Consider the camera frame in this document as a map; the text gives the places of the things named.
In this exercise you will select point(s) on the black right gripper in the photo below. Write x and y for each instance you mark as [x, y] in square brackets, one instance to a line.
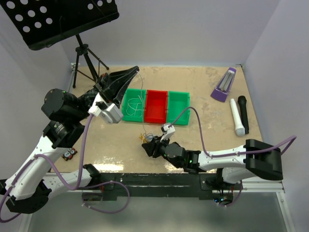
[152, 149]

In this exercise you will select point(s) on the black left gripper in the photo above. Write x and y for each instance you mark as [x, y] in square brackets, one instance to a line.
[105, 84]

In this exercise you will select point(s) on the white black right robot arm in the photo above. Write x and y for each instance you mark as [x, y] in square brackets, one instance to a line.
[254, 158]

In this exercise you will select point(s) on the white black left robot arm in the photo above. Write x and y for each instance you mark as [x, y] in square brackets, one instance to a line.
[29, 189]

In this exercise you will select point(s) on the left green plastic bin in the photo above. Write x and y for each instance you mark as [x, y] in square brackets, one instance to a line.
[133, 105]

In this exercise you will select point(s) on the green plastic bin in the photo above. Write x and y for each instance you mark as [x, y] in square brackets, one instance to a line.
[133, 105]
[177, 102]

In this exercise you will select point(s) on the red plastic bin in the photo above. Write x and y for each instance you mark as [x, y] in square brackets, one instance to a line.
[156, 107]

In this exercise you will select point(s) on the right green plastic bin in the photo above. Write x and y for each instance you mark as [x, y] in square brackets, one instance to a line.
[177, 102]

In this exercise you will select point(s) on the white microphone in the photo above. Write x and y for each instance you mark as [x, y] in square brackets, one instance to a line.
[239, 128]

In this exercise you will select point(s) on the purple metronome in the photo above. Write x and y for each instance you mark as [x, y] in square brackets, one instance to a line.
[223, 87]

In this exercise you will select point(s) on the black music stand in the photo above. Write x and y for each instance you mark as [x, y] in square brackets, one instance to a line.
[43, 23]

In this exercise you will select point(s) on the black microphone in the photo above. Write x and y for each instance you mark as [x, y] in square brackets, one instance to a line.
[243, 112]

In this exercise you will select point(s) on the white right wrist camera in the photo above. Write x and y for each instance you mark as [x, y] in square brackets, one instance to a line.
[167, 131]

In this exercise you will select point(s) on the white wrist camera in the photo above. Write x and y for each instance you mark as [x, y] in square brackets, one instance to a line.
[167, 131]
[109, 112]

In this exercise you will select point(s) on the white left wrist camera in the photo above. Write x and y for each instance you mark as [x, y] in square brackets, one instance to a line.
[109, 112]

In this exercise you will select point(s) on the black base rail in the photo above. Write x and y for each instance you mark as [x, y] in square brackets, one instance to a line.
[201, 186]

